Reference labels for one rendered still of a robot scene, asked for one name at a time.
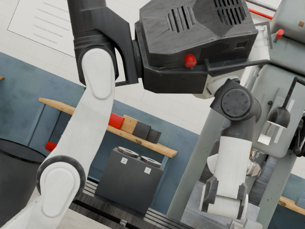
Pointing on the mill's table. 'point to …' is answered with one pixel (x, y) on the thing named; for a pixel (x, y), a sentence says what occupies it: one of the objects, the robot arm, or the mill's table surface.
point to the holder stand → (130, 179)
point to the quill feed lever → (297, 138)
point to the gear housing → (287, 55)
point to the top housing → (289, 20)
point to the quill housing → (283, 142)
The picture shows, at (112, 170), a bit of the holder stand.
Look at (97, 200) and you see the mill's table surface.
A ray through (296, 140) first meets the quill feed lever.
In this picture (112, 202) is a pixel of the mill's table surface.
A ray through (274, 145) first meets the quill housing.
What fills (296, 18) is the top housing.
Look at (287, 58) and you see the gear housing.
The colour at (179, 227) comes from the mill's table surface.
